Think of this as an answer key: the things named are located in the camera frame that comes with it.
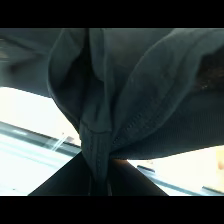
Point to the dark grey garment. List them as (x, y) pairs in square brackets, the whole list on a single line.
[(140, 86)]

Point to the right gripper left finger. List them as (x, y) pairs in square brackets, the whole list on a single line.
[(66, 181)]

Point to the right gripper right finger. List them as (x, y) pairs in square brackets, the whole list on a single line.
[(133, 181)]

